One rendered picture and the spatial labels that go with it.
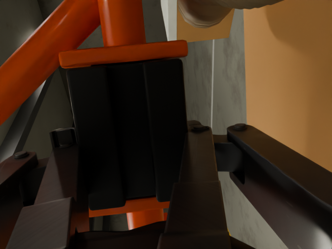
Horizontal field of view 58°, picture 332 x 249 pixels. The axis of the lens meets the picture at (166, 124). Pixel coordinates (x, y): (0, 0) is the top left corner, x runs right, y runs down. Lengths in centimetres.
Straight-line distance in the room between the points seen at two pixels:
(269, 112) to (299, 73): 7
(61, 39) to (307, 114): 18
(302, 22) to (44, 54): 18
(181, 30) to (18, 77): 179
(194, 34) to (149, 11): 767
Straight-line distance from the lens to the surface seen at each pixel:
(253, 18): 35
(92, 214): 16
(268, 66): 31
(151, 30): 981
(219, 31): 203
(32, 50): 18
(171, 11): 184
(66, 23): 18
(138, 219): 18
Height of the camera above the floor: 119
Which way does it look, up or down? 3 degrees down
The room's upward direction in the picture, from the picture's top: 97 degrees counter-clockwise
